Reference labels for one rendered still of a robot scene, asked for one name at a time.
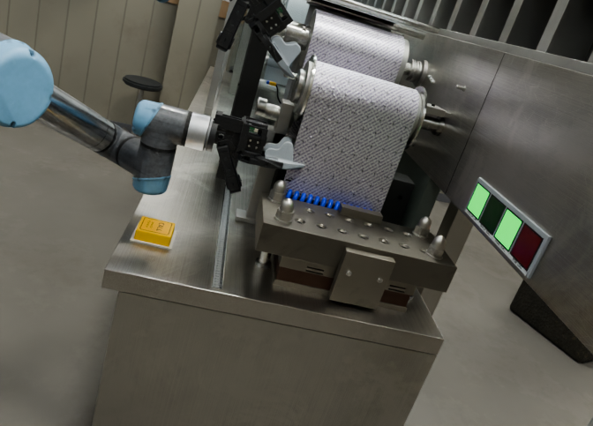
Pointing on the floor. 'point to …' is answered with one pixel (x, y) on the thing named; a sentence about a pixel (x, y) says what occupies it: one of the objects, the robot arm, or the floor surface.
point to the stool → (142, 85)
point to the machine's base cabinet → (247, 371)
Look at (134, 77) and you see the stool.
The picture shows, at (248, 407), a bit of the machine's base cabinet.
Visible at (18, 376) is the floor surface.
